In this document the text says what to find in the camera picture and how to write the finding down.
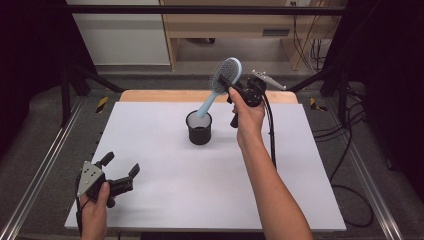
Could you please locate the wooden table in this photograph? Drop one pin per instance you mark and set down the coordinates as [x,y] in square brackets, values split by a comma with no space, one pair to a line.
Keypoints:
[166,96]

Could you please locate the white cabinet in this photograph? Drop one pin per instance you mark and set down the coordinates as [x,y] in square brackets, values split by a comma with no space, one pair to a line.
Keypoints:
[123,36]

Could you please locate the person's right hand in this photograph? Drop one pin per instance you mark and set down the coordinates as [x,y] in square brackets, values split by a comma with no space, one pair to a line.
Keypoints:
[248,120]

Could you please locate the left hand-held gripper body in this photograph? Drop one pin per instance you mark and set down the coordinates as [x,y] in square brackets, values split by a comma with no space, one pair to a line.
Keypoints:
[100,186]

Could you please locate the black metal stand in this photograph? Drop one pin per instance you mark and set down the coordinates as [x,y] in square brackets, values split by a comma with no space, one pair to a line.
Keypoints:
[333,83]
[71,86]

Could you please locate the wooden desk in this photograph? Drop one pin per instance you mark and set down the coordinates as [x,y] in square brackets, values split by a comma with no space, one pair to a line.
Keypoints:
[233,23]

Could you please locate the black mesh cup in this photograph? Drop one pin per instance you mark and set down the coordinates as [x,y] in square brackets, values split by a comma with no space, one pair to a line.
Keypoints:
[199,130]

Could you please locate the black horizontal bar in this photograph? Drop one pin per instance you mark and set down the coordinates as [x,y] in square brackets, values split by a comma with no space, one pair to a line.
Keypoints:
[200,10]

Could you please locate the yellow black tape strip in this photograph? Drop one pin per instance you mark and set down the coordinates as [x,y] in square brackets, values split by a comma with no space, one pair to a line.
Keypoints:
[316,105]
[102,104]

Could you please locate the white board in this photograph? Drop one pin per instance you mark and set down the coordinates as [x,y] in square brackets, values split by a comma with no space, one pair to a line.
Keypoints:
[186,186]

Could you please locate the black curtain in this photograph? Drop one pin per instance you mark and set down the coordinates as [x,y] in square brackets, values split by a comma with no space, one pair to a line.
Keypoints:
[30,60]
[390,83]

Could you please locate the person's left hand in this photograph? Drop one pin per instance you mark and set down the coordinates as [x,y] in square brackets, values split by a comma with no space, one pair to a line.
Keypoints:
[96,205]

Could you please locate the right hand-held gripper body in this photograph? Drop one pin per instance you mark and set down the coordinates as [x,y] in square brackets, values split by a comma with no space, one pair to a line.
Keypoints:
[255,91]

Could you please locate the aluminium rail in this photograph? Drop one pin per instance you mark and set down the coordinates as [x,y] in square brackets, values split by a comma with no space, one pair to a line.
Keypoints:
[36,176]
[373,186]

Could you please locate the light blue hairbrush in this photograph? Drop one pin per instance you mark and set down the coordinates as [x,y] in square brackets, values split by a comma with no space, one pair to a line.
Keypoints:
[223,76]

